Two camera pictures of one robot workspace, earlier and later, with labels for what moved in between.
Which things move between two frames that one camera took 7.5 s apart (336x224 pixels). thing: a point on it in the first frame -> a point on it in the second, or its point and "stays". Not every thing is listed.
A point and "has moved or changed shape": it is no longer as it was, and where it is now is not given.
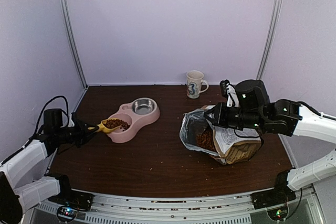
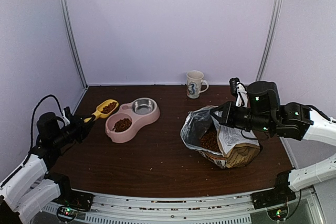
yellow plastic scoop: (102, 127) -> (98, 114)
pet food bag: (228, 145) has moved or changed shape
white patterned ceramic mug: (195, 84) stays
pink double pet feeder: (133, 116) stays
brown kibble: (111, 123) -> (109, 107)
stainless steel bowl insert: (143, 106) stays
